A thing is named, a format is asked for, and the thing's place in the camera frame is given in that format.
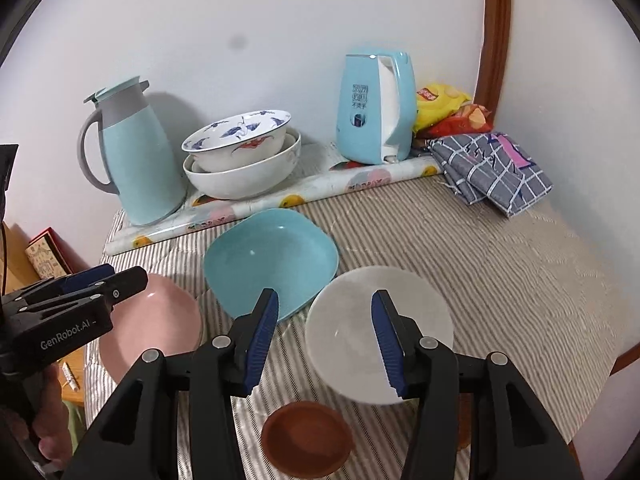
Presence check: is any striped grey tablecloth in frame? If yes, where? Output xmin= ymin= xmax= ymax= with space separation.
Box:
xmin=82 ymin=170 xmax=631 ymax=480

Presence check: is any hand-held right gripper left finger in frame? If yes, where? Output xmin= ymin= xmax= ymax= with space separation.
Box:
xmin=82 ymin=287 xmax=280 ymax=480

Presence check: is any teal electric kettle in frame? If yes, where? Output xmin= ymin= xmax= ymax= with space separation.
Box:
xmin=335 ymin=50 xmax=417 ymax=166

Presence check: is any wooden furniture frame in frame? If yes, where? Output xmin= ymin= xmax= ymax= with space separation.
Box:
xmin=607 ymin=305 xmax=640 ymax=376

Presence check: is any red patterned box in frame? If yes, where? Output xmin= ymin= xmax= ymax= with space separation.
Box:
xmin=25 ymin=227 xmax=76 ymax=281

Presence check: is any red snack bag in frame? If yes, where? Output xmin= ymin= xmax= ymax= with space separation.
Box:
xmin=417 ymin=103 xmax=496 ymax=141

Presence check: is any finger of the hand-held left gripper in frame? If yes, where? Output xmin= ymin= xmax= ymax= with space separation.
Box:
xmin=14 ymin=266 xmax=149 ymax=322
xmin=55 ymin=263 xmax=117 ymax=295

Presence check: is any pink plate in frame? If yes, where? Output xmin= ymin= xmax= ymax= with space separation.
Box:
xmin=98 ymin=273 xmax=203 ymax=386

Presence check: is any white marker pen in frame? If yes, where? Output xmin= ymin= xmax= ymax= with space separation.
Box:
xmin=60 ymin=360 xmax=81 ymax=394

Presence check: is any folded grey plaid cloth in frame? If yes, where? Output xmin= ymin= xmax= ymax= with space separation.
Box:
xmin=426 ymin=131 xmax=554 ymax=218

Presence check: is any black cable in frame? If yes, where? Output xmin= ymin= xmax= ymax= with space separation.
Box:
xmin=0 ymin=220 xmax=11 ymax=288

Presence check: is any blue patterned white bowl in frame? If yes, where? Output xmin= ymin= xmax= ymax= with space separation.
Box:
xmin=181 ymin=109 xmax=292 ymax=173

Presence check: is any large white bowl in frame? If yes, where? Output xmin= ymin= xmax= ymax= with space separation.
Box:
xmin=183 ymin=127 xmax=303 ymax=201

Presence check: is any teal square plate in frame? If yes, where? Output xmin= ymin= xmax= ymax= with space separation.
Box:
xmin=203 ymin=208 xmax=340 ymax=322

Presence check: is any yellow snack bag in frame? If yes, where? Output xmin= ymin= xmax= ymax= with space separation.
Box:
xmin=414 ymin=83 xmax=472 ymax=136

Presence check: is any floral plastic table mat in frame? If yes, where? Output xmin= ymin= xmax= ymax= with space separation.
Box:
xmin=105 ymin=142 xmax=446 ymax=257

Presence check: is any wooden door frame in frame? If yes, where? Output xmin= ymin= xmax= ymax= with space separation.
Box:
xmin=472 ymin=0 xmax=512 ymax=116

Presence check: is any teal thermos jug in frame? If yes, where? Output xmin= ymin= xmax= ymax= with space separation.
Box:
xmin=77 ymin=76 xmax=188 ymax=227

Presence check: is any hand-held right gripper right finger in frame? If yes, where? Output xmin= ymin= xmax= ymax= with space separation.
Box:
xmin=371 ymin=289 xmax=581 ymax=480

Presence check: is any person's left hand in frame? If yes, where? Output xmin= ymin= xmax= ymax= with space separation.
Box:
xmin=31 ymin=364 xmax=73 ymax=467

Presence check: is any small brown bowl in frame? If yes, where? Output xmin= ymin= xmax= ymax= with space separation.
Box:
xmin=261 ymin=401 xmax=352 ymax=478

